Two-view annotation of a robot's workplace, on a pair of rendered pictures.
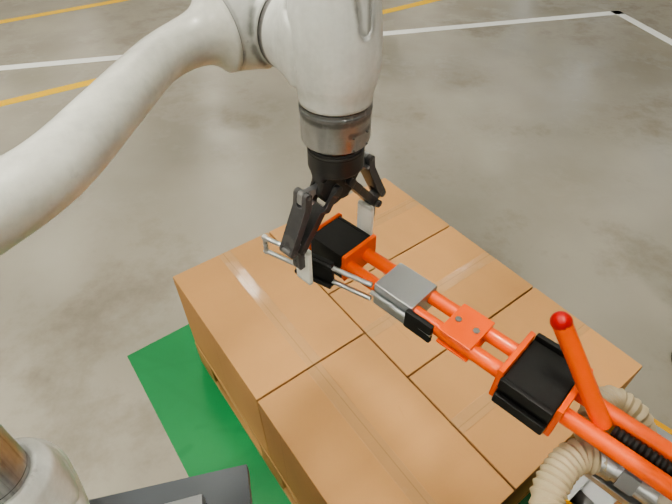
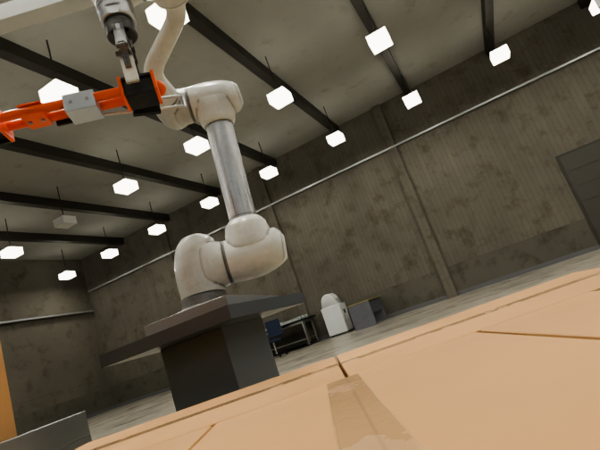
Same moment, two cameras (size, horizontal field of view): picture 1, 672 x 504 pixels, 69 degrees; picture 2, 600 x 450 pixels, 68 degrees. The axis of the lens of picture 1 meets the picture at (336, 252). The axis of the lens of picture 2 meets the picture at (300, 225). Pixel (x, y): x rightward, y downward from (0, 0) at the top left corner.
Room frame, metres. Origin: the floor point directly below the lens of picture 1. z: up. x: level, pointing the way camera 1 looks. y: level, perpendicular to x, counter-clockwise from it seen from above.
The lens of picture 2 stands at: (1.31, -0.64, 0.63)
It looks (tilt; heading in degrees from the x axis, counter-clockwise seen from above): 12 degrees up; 124
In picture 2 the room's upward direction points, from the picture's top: 19 degrees counter-clockwise
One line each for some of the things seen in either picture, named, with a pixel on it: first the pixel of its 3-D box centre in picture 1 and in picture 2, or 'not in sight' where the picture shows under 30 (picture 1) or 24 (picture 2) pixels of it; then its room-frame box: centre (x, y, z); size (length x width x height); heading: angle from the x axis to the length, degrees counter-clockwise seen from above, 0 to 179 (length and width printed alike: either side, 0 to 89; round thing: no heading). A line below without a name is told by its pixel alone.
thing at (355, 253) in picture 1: (341, 245); (140, 90); (0.57, -0.01, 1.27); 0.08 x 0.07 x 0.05; 46
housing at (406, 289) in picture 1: (404, 294); (83, 107); (0.47, -0.10, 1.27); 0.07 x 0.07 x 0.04; 46
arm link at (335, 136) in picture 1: (335, 121); (117, 16); (0.55, 0.00, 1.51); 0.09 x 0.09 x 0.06
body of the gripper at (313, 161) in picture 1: (335, 170); (123, 40); (0.55, 0.00, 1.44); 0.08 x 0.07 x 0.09; 136
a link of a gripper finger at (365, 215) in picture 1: (365, 220); (129, 69); (0.60, -0.05, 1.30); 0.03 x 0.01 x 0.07; 46
